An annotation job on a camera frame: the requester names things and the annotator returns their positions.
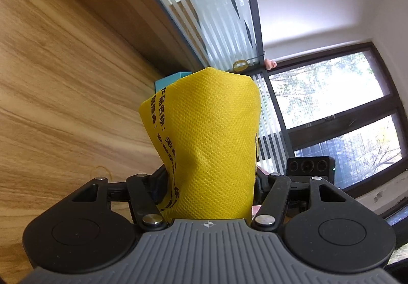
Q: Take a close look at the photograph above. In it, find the yellow fabric shopping bag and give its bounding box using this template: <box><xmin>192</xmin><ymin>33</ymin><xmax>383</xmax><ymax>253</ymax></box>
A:
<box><xmin>138</xmin><ymin>67</ymin><xmax>261</xmax><ymax>221</ymax></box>

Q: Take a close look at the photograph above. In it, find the yellow rubber band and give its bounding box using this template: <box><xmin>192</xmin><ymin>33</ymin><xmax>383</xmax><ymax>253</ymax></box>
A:
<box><xmin>90</xmin><ymin>165</ymin><xmax>113</xmax><ymax>181</ymax></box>

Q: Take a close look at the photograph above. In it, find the dark framed window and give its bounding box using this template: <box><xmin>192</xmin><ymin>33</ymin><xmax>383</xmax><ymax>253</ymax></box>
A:
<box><xmin>249</xmin><ymin>42</ymin><xmax>407</xmax><ymax>197</ymax></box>

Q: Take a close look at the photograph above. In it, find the light blue cardboard box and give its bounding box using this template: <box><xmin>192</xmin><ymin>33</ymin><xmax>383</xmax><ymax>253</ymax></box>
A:
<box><xmin>154</xmin><ymin>72</ymin><xmax>191</xmax><ymax>92</ymax></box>

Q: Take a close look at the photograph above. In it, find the pink figurine on partition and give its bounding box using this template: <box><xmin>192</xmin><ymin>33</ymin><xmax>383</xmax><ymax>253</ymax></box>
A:
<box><xmin>264</xmin><ymin>58</ymin><xmax>277</xmax><ymax>71</ymax></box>

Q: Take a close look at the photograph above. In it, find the frosted glass partition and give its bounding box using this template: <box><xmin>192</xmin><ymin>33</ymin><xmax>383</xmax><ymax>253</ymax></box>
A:
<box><xmin>158</xmin><ymin>0</ymin><xmax>293</xmax><ymax>174</ymax></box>

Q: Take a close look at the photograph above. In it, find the gold ring hook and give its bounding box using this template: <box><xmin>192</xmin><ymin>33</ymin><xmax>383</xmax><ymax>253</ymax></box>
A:
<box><xmin>232</xmin><ymin>54</ymin><xmax>265</xmax><ymax>72</ymax></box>

